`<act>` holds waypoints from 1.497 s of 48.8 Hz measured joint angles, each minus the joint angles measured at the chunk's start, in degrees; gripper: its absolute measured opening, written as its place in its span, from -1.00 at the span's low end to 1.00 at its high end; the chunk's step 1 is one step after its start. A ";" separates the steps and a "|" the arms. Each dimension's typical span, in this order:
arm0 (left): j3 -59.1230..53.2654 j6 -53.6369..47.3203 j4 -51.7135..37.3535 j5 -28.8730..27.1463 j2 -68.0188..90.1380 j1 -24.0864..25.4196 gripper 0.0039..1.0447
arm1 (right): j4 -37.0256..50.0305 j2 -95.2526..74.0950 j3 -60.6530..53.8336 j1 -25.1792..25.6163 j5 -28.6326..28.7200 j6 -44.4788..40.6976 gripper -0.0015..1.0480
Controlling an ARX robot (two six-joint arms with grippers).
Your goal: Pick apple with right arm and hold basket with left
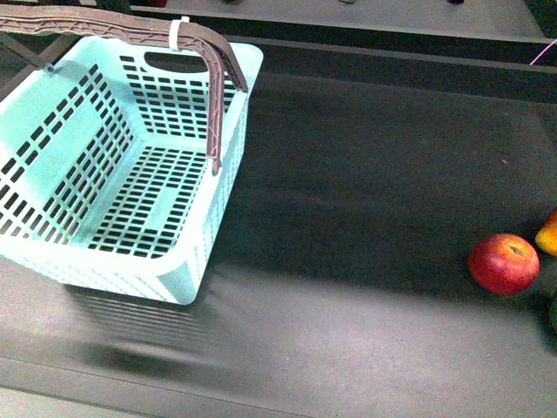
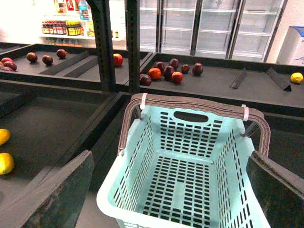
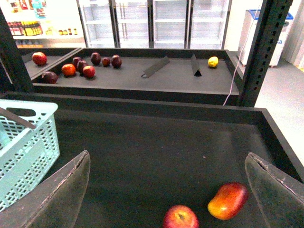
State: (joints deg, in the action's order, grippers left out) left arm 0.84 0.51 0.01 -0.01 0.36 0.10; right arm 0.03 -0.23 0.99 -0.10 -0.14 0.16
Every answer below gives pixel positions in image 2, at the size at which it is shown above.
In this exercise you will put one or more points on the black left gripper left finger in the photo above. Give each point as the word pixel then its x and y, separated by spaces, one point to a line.
pixel 57 201

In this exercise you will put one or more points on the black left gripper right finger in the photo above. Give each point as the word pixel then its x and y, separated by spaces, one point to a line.
pixel 279 192

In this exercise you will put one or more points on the light teal plastic basket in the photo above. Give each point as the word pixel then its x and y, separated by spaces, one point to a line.
pixel 182 169

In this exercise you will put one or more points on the brown basket handle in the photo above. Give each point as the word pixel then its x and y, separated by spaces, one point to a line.
pixel 171 102

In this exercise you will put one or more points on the red apple left edge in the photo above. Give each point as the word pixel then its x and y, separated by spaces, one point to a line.
pixel 6 59

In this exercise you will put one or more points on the red orange apple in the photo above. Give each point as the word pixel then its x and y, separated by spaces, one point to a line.
pixel 177 77

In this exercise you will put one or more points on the yellow lemon lower left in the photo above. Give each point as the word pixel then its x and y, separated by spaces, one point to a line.
pixel 6 163

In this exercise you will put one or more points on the yellow lemon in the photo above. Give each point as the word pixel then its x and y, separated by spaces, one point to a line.
pixel 4 136
pixel 6 163
pixel 296 78

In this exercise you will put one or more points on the white zip tie right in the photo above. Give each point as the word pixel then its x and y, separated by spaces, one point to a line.
pixel 246 112

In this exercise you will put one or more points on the white zip tie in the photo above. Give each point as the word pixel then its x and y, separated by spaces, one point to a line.
pixel 246 112
pixel 143 101

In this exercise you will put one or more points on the yellow lemon upper left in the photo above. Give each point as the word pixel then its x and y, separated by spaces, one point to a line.
pixel 4 136

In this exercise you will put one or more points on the black shelf divider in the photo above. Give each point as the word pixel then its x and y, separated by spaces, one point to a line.
pixel 279 80
pixel 239 79

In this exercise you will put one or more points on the yellow lemon far right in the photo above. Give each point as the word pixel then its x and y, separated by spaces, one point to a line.
pixel 296 78

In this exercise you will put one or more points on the white zip tie left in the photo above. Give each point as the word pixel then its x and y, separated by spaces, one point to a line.
pixel 143 101

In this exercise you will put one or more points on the white chest freezer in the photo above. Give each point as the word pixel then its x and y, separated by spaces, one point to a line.
pixel 292 50

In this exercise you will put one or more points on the dark plum far shelf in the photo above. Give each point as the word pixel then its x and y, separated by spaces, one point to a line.
pixel 47 60
pixel 61 53
pixel 32 57

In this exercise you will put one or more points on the dark plum right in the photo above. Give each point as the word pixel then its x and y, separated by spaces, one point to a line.
pixel 197 69

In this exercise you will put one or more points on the dark plum front left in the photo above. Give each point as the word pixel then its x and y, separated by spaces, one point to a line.
pixel 145 80

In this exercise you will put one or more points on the small dark red plum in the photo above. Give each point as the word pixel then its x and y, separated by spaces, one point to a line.
pixel 185 68

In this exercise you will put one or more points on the orange red fruit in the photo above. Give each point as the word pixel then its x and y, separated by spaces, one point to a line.
pixel 155 73

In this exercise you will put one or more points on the glass door refrigerator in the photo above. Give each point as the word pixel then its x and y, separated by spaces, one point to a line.
pixel 230 29

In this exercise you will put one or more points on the dark plum back centre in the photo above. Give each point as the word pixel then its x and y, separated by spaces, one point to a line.
pixel 174 63

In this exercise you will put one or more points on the dark plum back left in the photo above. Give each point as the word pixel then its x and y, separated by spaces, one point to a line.
pixel 160 65

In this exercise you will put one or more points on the dark sauce bottles row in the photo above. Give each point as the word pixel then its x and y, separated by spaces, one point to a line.
pixel 62 27

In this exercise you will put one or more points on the red apple behind post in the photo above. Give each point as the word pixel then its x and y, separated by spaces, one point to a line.
pixel 118 59

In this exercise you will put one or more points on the black metal shelf post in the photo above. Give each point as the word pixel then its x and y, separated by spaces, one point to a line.
pixel 132 16
pixel 102 26

